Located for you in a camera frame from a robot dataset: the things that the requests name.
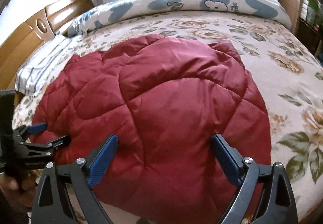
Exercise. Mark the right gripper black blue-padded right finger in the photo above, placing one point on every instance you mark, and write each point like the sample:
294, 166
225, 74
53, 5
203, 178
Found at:
277, 202

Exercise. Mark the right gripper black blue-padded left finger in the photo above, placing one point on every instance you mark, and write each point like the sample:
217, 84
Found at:
52, 203

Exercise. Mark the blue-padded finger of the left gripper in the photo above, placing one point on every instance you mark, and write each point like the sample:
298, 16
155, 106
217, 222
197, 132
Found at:
35, 129

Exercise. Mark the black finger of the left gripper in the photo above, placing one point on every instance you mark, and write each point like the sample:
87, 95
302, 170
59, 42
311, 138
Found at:
60, 142

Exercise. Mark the red quilted down jacket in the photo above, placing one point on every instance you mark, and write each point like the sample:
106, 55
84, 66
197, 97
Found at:
164, 98

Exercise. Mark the person's left hand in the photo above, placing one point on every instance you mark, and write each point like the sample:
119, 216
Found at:
27, 184

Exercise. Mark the white striped pillow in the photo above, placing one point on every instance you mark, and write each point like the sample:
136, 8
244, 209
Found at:
45, 63

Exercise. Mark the wooden headboard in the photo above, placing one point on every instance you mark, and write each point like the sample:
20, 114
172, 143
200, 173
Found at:
34, 32

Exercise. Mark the floral fleece bed blanket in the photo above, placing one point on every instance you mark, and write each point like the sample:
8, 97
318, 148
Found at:
287, 75

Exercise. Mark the blue white cartoon duvet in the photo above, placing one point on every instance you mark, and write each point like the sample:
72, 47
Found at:
112, 12

